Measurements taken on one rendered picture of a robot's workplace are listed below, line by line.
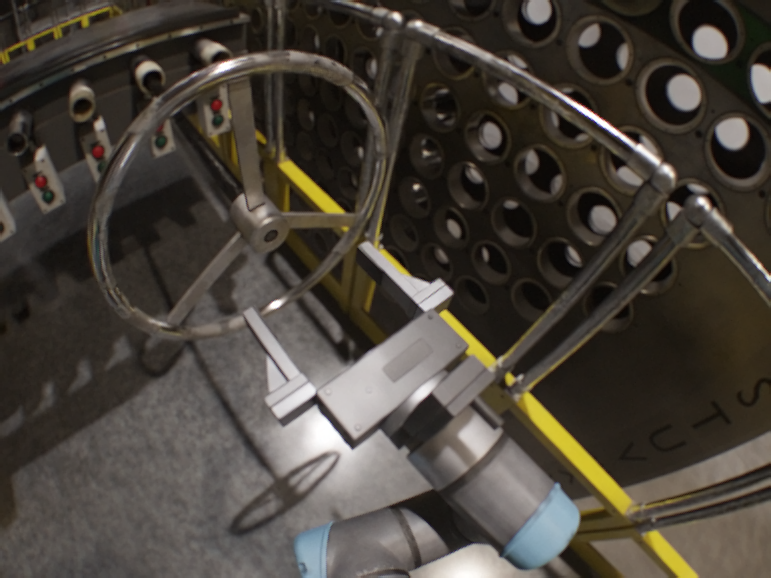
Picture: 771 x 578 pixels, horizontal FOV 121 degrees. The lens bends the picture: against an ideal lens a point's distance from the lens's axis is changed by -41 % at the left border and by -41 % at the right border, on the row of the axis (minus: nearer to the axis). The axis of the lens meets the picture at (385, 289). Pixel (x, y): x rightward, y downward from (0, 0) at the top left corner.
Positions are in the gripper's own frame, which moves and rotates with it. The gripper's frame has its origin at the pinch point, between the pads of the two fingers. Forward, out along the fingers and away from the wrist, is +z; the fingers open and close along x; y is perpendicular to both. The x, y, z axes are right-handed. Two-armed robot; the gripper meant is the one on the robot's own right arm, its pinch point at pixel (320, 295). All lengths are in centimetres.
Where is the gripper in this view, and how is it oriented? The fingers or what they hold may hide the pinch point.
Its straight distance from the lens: 35.3
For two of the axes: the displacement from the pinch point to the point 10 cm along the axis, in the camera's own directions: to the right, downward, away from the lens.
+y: -1.2, 5.6, 8.2
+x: 7.5, -4.9, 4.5
